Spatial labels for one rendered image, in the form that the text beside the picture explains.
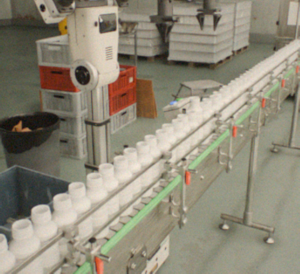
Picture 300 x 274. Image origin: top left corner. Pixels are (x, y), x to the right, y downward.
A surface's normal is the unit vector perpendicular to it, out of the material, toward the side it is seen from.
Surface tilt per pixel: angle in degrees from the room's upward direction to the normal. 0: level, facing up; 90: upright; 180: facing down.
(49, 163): 94
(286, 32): 90
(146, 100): 100
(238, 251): 0
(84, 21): 90
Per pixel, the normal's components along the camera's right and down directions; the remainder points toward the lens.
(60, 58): -0.37, 0.32
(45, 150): 0.70, 0.30
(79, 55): -0.48, 0.47
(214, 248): 0.00, -0.94
